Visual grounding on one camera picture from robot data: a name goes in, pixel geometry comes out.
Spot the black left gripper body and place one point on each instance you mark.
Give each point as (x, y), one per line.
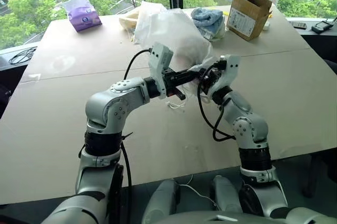
(174, 77)

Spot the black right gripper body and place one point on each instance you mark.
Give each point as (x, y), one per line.
(213, 75)

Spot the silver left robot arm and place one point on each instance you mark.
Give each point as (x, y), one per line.
(105, 105)

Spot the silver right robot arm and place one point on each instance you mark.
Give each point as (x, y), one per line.
(250, 126)

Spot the light blue towel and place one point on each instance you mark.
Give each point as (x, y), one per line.
(208, 18)

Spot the cream cloth bag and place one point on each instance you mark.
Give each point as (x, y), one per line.
(129, 19)

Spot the brown cardboard box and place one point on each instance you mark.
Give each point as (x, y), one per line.
(248, 17)

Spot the small white object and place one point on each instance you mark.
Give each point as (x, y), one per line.
(267, 25)

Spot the black remote control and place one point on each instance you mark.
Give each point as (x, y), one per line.
(299, 24)

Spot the grey left robot leg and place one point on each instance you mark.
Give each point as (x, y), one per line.
(163, 200)

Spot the grey robot leg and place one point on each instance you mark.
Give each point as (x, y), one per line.
(163, 200)
(227, 195)

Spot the purple tissue pack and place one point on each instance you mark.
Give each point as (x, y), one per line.
(83, 16)

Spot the grey right robot leg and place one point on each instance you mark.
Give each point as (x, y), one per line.
(227, 195)

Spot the black handheld device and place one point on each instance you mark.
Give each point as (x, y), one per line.
(322, 26)

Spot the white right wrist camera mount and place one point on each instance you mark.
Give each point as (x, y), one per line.
(229, 72)

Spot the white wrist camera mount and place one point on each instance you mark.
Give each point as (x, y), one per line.
(158, 66)
(229, 72)

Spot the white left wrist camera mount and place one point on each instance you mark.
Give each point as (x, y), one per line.
(158, 66)

